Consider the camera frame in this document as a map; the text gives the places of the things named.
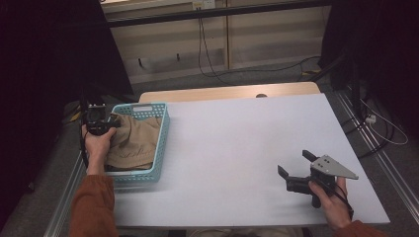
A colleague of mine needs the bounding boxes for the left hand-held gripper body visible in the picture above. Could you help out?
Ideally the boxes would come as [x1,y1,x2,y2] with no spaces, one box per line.
[83,103,115,136]

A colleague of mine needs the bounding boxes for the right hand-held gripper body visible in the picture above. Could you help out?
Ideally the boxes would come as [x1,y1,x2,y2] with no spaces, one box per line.
[286,154,360,209]

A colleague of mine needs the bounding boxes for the khaki pants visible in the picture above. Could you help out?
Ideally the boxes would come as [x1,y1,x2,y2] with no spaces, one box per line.
[106,113,163,172]

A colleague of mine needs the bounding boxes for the light blue perforated basket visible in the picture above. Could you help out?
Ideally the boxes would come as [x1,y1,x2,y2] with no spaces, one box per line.
[104,102,171,184]

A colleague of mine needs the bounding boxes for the person's left hand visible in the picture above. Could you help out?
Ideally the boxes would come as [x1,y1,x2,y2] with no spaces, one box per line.
[81,123,117,166]

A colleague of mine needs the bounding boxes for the person's right hand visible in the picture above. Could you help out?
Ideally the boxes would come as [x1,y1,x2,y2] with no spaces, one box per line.
[307,176,355,231]

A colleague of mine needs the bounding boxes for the white table cover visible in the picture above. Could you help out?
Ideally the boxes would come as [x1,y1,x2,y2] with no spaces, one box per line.
[113,93,391,229]

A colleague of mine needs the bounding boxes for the black curtain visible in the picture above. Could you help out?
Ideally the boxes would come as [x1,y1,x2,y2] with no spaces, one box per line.
[0,0,133,211]
[317,0,419,132]

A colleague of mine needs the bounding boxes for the wooden table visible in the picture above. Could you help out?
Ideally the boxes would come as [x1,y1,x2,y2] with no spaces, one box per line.
[138,81,321,104]

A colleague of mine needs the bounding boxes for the beige cabinet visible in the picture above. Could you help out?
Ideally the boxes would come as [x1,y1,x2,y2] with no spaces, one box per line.
[100,0,332,85]

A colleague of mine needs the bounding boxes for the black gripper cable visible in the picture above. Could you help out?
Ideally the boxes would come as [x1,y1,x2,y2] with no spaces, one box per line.
[324,184,356,221]

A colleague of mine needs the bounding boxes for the aluminium rail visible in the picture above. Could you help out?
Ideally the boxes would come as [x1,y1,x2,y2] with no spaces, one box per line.
[42,151,87,237]
[334,91,419,215]

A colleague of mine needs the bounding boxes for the white cable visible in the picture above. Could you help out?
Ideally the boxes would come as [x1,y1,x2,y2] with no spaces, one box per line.
[360,98,409,146]

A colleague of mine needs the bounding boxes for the white wall socket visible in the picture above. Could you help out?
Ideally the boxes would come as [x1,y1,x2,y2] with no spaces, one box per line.
[192,0,216,10]

